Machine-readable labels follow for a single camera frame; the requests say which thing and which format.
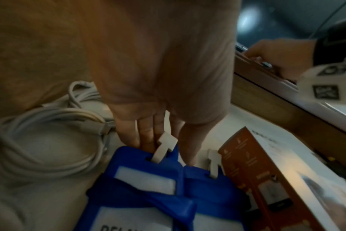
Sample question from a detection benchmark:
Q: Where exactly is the person's right hand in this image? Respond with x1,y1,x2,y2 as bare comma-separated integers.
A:
244,38,317,81

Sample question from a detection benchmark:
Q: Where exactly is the person's left hand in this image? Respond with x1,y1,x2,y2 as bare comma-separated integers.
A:
76,0,242,166

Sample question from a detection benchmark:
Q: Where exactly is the wooden drawer with white bottom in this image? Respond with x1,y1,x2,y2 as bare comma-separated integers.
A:
0,0,346,231

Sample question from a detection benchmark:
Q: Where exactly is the blue badge holder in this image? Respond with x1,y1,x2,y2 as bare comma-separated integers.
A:
183,149,260,231
73,132,197,231

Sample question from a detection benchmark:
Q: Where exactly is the white charger box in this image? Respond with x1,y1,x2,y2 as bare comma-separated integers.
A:
218,126,346,231

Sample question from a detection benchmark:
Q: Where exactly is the white charging cable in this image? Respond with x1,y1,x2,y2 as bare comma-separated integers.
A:
0,106,117,183

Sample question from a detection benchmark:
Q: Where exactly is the black television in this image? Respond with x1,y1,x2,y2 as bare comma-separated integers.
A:
235,0,346,53

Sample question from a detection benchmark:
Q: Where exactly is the black right wristband with markers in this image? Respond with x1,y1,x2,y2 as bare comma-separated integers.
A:
314,17,346,67

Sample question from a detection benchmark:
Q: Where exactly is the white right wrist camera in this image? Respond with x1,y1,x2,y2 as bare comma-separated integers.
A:
296,57,346,105

